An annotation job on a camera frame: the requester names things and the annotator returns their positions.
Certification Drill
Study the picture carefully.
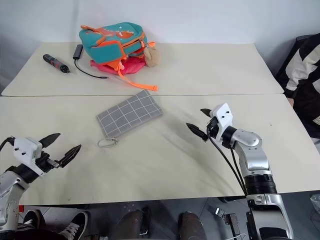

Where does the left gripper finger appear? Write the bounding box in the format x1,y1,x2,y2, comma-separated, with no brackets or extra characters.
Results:
58,144,83,169
39,132,62,151

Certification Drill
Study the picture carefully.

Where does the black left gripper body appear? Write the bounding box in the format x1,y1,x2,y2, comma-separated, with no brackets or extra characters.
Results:
34,150,62,174

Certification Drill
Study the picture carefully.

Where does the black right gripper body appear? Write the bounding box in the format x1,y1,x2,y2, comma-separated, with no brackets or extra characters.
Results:
205,115,223,139

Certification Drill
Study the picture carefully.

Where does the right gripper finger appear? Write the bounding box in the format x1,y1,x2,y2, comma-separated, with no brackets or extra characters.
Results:
186,122,209,143
199,107,214,119

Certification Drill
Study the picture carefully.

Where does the grey checked pencil pouch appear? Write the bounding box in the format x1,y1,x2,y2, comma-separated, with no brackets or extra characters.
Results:
96,89,165,149

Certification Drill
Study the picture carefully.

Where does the black white sneaker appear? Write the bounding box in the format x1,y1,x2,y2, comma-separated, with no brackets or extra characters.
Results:
15,209,46,236
58,211,90,240

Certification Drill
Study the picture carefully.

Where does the beige plush toy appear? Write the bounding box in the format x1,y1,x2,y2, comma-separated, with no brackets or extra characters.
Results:
144,46,161,68

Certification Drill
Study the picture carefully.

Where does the red black electric screwdriver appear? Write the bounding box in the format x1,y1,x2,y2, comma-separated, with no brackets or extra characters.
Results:
42,53,72,74

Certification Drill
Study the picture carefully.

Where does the pink folded cloth bag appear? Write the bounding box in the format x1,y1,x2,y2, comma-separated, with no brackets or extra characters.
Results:
89,56,147,76

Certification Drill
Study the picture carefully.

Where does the dark rounded shape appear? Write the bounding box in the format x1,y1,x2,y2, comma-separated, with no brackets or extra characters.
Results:
115,208,151,240
178,211,207,240

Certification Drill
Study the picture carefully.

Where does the person in black white jacket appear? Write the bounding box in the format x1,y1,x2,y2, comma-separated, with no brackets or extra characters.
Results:
274,33,320,140

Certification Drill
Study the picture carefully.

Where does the teal and orange backpack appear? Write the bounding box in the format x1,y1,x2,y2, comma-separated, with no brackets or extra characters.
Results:
78,22,160,92

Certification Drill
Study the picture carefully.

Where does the clear plastic bag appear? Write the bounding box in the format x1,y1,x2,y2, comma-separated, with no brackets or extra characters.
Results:
309,193,320,221

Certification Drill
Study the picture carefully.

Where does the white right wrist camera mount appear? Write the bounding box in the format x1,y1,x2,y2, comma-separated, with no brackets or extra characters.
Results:
210,102,235,144

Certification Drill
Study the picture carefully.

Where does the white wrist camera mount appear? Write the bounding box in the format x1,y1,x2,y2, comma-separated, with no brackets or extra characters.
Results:
210,102,235,144
13,136,46,177

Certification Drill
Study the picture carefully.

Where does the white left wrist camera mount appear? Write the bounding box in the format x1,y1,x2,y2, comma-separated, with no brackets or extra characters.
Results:
13,136,46,177

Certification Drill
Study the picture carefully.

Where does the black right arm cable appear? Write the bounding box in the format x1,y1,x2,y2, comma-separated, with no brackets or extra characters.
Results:
206,126,248,196
229,146,248,187

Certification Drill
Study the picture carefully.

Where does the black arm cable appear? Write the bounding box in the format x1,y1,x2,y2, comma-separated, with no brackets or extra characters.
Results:
229,146,248,187
0,136,16,151
206,126,248,196

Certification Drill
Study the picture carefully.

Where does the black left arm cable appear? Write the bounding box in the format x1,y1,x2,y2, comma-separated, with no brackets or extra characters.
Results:
0,136,16,151

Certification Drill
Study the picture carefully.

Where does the black USB hub with cable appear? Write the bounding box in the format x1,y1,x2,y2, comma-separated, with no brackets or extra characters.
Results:
72,44,110,81

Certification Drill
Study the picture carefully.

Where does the metal bracket under table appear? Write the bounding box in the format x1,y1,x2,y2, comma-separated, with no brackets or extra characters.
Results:
214,205,241,234

